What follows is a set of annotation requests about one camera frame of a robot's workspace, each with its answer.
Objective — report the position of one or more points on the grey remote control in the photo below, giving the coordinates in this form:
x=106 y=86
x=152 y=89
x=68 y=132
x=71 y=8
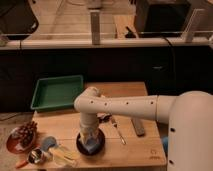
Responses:
x=138 y=127

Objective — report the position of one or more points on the black monitor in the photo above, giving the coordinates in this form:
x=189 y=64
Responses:
x=160 y=15

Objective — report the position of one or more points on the purple grapes bunch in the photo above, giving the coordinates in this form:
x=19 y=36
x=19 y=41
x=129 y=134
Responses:
x=26 y=133

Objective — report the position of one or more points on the clear plastic bag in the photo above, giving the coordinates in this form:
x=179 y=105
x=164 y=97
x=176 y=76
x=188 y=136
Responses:
x=64 y=156

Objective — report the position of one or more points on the green plastic tray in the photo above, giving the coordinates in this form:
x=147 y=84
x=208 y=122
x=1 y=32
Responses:
x=56 y=93

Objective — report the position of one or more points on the blue sponge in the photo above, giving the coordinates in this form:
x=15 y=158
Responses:
x=91 y=144

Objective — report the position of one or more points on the metal support post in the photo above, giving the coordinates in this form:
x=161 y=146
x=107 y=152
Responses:
x=94 y=7

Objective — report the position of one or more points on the blue round scrubber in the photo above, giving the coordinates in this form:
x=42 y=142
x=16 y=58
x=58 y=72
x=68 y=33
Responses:
x=47 y=143

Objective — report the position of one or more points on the black chair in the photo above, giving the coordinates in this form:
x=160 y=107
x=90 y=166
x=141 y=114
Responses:
x=17 y=17

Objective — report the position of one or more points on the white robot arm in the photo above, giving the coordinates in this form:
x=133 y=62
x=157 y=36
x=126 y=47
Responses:
x=188 y=115

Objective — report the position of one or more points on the red plate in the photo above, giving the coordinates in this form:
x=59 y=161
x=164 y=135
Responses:
x=13 y=145

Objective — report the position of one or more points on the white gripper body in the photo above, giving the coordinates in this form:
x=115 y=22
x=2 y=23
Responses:
x=88 y=131

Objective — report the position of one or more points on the dark purple bowl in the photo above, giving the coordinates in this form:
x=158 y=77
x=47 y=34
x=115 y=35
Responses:
x=96 y=149

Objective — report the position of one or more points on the metal measuring cup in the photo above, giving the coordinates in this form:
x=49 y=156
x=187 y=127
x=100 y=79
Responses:
x=36 y=156

